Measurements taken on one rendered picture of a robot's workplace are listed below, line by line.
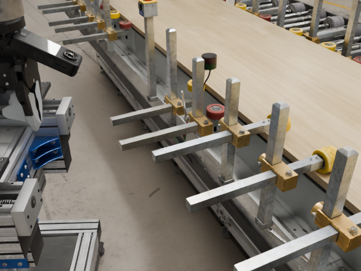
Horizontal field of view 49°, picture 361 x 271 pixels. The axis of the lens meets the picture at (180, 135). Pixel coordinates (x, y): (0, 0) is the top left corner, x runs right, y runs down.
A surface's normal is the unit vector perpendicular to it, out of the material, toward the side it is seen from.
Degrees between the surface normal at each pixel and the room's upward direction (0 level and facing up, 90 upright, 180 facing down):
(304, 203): 90
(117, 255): 0
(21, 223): 90
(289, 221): 0
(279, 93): 0
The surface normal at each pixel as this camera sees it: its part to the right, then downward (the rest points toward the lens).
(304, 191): -0.90, 0.24
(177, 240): -0.01, -0.84
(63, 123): 0.03, 0.55
